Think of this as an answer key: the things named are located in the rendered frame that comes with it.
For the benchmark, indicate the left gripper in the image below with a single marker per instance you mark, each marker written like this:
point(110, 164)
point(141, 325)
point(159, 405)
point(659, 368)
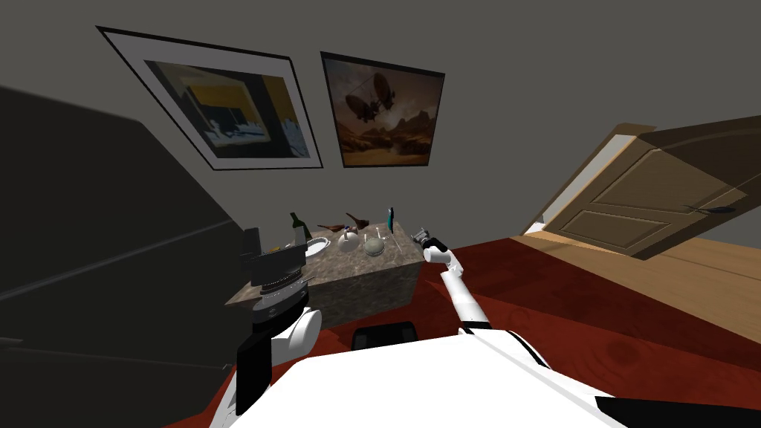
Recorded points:
point(278, 264)

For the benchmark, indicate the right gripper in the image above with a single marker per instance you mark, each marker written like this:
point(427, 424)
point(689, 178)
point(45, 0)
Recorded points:
point(421, 236)

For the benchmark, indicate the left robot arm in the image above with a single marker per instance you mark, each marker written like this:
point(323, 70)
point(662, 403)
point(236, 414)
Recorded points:
point(294, 333)

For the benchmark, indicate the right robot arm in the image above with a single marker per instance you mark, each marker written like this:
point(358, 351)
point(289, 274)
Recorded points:
point(467, 303)

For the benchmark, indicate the grey-green bowl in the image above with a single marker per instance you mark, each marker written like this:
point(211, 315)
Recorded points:
point(374, 246)

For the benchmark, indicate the dark green bottle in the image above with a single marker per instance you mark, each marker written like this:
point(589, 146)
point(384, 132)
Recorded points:
point(299, 229)

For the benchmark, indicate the brown wooden utensil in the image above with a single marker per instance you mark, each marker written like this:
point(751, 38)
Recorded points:
point(358, 222)
point(332, 227)

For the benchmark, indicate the white plate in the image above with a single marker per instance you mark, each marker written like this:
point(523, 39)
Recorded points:
point(316, 246)

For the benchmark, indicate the white round teapot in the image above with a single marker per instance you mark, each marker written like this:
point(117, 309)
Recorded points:
point(348, 241)

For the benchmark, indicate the marble table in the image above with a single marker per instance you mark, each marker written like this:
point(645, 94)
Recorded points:
point(357, 279)

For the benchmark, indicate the brown airship picture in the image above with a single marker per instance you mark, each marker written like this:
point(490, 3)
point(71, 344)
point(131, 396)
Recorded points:
point(383, 113)

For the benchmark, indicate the white-framed abstract picture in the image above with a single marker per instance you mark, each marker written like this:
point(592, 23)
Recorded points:
point(226, 113)

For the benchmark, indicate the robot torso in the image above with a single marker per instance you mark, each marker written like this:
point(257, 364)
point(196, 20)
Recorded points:
point(428, 386)

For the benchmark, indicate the brown panelled door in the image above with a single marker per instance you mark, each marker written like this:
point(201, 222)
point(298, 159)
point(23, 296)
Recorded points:
point(648, 196)

